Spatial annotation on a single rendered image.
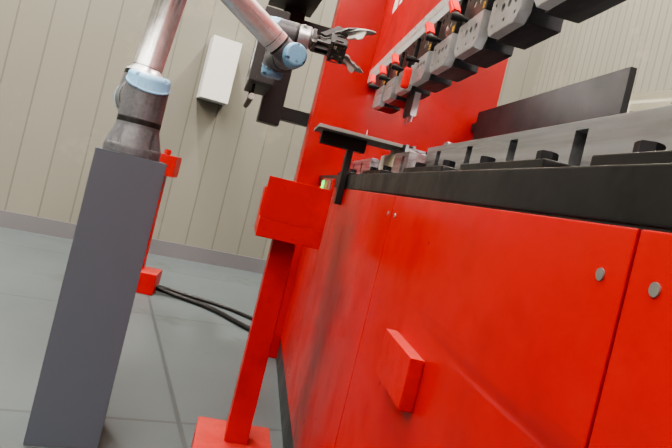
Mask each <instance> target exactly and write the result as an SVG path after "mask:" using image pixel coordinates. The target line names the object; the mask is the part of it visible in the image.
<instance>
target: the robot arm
mask: <svg viewBox="0 0 672 448"><path fill-rule="evenodd" d="M186 1H187V0H154V2H153V5H152V8H151V11H150V14H149V17H148V20H147V23H146V26H145V29H144V32H143V35H142V38H141V41H140V44H139V47H138V50H137V53H136V56H135V58H134V61H133V64H131V65H129V66H127V67H126V68H125V70H124V73H123V76H122V79H121V82H120V85H119V86H118V87H117V88H116V90H115V94H114V101H115V104H116V107H117V108H118V115H117V119H116V122H115V124H114V126H113V127H112V129H111V130H110V132H109V134H108V135H107V137H106V138H105V140H104V142H103V146H102V148H103V149H107V150H110V151H114V152H118V153H123V154H127V155H131V156H135V157H139V158H144V159H148V160H152V161H157V162H159V161H160V157H161V149H160V136H159V134H160V129H161V125H162V121H163V117H164V113H165V109H166V104H167V100H168V96H169V94H170V91H171V90H170V87H171V82H170V81H169V80H168V79H165V78H163V76H162V73H163V70H164V67H165V64H166V61H167V58H168V55H169V52H170V49H171V46H172V43H173V40H174V37H175V34H176V31H177V28H178V25H179V22H180V19H181V16H182V13H183V10H184V7H185V4H186ZM221 2H222V3H223V4H224V5H225V6H226V7H227V8H228V9H229V10H230V11H231V12H232V13H233V14H234V15H235V16H236V18H237V19H238V20H239V21H240V22H241V23H242V24H243V25H244V26H245V27H246V28H247V29H248V30H249V31H250V32H251V34H252V35H253V36H254V37H255V38H256V39H257V40H258V41H259V42H260V43H261V44H262V45H263V46H264V47H265V48H266V51H265V55H264V59H263V62H262V68H261V74H262V75H263V76H264V77H267V78H270V79H274V80H281V79H282V78H283V75H284V74H285V71H287V70H294V69H297V68H299V67H301V66H303V65H304V64H305V62H306V60H307V51H306V50H307V49H309V50H310V51H311V52H314V53H318V54H321V55H325V56H327V57H326V61H329V62H332V63H336V64H340V65H341V64H344V65H345V66H346V67H347V70H348V71H349V72H350V73H352V72H353V71H355V72H358V73H363V71H362V70H361V68H360V67H359V66H357V65H356V64H355V62H353V61H352V60H351V59H350V56H349V55H348V54H345V53H346V49H347V46H348V40H351V39H352V40H355V39H356V40H361V39H363V38H364V37H365V36H366V35H370V36H371V35H374V34H376V32H375V31H372V30H368V29H362V28H351V27H349V28H342V27H340V26H337V27H335V28H332V29H329V30H327V31H324V32H321V34H320V35H317V31H318V29H316V28H314V29H313V27H310V26H307V24H304V25H303V24H300V23H296V22H293V21H289V20H286V19H283V18H279V17H275V16H270V15H269V14H268V13H267V12H266V11H265V10H264V9H263V8H262V6H261V5H260V4H259V3H258V2H257V1H256V0H221ZM300 26H301V27H300ZM298 34H299V35H298ZM347 37H348V38H347ZM347 39H348V40H347ZM331 59H332V60H336V61H337V62H338V63H337V62H334V61H330V60H331Z"/></svg>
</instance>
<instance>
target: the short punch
mask: <svg viewBox="0 0 672 448"><path fill-rule="evenodd" d="M420 97H421V93H419V92H414V93H412V94H410V95H408V96H407V100H406V104H405V108H404V112H403V116H402V118H403V119H404V123H403V125H405V124H407V123H410V122H412V118H413V117H414V116H416V114H417V109H418V105H419V101H420Z"/></svg>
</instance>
